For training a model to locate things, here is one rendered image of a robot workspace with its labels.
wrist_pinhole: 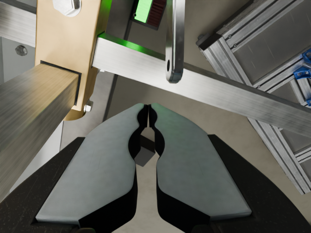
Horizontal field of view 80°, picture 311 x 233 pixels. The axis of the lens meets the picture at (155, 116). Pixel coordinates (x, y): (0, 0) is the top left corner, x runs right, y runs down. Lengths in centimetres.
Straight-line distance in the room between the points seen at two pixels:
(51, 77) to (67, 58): 3
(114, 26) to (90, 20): 15
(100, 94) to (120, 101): 79
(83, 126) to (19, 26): 25
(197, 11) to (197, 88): 86
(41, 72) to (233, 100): 19
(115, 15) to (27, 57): 24
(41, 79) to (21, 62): 33
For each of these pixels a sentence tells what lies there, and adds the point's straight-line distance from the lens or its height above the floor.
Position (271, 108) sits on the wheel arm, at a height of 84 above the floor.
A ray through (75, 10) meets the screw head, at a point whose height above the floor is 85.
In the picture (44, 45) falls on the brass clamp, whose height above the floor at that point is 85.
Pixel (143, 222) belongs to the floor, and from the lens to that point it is 209.
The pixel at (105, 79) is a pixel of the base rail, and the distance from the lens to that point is 36.
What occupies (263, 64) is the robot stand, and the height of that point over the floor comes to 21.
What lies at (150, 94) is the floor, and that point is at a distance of 113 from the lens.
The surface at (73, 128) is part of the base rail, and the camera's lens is 43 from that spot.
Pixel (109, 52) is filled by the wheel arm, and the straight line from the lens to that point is 20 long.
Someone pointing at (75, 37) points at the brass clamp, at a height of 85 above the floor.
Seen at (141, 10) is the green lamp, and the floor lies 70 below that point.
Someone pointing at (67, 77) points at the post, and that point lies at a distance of 19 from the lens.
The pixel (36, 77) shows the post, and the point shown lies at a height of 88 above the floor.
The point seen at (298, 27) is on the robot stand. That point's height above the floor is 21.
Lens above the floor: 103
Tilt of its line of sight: 59 degrees down
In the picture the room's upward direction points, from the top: 177 degrees clockwise
